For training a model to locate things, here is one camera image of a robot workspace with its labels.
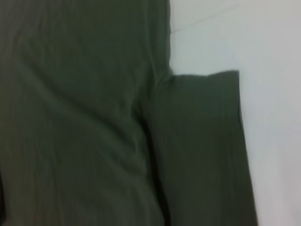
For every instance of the dark green t-shirt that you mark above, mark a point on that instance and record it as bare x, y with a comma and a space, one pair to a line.
94, 117

